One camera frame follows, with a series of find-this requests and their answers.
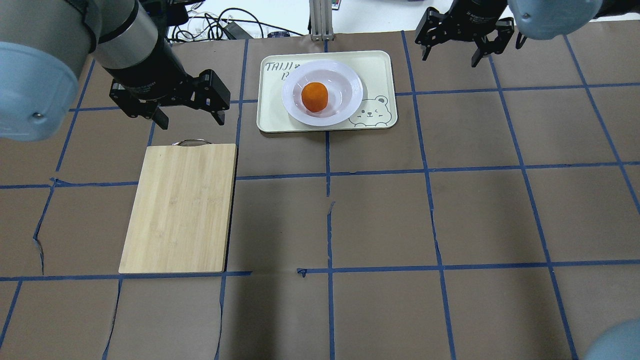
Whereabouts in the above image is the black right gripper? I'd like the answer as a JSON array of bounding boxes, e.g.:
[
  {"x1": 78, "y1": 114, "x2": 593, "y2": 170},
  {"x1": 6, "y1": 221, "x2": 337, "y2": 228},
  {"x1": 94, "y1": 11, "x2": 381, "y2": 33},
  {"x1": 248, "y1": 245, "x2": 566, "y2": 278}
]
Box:
[{"x1": 414, "y1": 0, "x2": 515, "y2": 68}]

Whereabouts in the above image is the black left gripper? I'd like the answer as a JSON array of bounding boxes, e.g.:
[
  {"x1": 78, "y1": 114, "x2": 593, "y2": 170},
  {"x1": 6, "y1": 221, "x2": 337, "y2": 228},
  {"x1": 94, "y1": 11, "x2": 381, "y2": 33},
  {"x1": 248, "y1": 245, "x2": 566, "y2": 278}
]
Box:
[{"x1": 109, "y1": 69, "x2": 231, "y2": 130}]

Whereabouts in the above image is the white round plate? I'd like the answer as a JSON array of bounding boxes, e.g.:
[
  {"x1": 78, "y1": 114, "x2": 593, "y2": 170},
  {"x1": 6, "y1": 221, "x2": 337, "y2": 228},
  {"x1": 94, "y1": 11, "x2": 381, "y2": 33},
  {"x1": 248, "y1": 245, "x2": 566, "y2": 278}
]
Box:
[{"x1": 281, "y1": 60, "x2": 364, "y2": 127}]

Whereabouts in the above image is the orange fruit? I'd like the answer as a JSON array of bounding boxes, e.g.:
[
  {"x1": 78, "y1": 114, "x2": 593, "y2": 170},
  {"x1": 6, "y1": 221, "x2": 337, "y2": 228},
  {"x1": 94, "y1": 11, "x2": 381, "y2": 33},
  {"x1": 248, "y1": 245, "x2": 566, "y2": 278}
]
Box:
[{"x1": 301, "y1": 82, "x2": 329, "y2": 113}]

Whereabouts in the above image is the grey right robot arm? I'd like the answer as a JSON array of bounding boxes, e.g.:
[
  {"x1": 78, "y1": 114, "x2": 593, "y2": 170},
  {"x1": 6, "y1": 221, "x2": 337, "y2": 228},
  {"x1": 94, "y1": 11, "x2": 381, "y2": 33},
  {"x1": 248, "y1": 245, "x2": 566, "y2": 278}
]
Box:
[{"x1": 414, "y1": 0, "x2": 640, "y2": 68}]

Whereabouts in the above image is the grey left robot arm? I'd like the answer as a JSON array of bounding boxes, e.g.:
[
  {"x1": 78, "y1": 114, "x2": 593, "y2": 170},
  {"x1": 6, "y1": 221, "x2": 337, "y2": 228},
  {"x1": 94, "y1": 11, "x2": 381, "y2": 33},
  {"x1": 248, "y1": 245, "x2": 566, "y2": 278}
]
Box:
[{"x1": 0, "y1": 0, "x2": 231, "y2": 142}]

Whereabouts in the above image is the cream bear tray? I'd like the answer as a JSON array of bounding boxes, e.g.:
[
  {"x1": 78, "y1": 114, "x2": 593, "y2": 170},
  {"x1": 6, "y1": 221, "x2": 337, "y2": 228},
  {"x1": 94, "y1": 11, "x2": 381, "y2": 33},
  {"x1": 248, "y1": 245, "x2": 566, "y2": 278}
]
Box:
[{"x1": 256, "y1": 50, "x2": 398, "y2": 133}]

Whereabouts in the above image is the bamboo cutting board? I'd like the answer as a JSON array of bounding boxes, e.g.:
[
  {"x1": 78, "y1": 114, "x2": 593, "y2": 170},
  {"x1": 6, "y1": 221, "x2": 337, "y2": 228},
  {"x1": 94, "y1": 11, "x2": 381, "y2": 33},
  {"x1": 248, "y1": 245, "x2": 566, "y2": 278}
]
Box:
[{"x1": 118, "y1": 143, "x2": 238, "y2": 275}]

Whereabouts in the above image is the brown paper table cover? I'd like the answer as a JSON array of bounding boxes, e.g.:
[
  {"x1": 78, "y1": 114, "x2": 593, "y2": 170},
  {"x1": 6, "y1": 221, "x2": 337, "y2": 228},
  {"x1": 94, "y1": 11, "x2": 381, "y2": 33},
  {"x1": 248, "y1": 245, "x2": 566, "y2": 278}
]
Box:
[{"x1": 0, "y1": 20, "x2": 640, "y2": 360}]

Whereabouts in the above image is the aluminium frame post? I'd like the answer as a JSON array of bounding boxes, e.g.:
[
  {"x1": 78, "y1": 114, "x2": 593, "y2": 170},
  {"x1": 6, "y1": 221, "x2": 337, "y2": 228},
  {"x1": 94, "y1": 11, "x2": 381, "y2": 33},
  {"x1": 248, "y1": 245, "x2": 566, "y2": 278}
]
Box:
[{"x1": 308, "y1": 0, "x2": 335, "y2": 42}]

